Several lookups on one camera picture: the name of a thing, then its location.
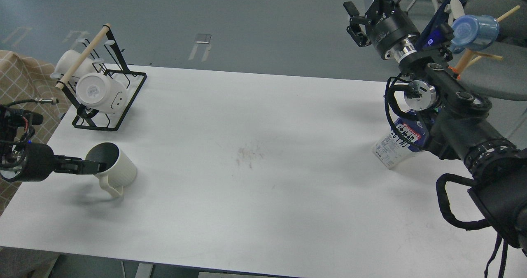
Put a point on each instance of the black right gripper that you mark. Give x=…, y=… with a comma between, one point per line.
x=387, y=26

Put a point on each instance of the blue white milk carton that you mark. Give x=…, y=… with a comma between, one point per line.
x=392, y=150

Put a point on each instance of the beige checked cloth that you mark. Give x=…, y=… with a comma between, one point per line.
x=23, y=77

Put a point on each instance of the white ribbed mug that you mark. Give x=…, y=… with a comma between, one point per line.
x=118, y=171

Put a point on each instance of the blue plastic cup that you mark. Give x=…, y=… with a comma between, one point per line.
x=475, y=33

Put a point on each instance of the white cup on rack front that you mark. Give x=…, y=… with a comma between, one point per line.
x=100, y=92

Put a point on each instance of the wooden mug tree stand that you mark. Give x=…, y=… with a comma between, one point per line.
x=469, y=57

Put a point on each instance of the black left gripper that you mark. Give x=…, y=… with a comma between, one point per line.
x=40, y=162

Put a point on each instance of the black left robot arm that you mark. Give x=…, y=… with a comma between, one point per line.
x=17, y=131

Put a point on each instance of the black wire cup rack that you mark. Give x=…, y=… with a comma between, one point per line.
x=103, y=48

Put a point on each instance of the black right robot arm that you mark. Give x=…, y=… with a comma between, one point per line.
x=428, y=108

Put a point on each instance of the grey office chair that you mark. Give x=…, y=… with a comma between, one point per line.
x=507, y=78

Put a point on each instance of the blue white folding frame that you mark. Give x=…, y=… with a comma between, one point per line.
x=440, y=6

